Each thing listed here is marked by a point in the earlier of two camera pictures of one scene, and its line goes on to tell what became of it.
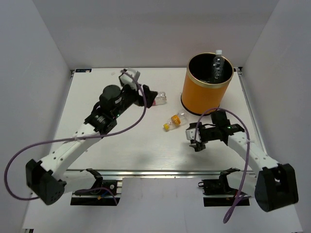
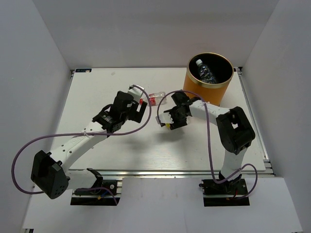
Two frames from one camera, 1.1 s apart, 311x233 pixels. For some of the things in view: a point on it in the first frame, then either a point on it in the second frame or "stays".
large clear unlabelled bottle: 217,66 → 205,74
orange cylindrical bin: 200,93 stays
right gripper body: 208,133 → 180,120
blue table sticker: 83,70 stays
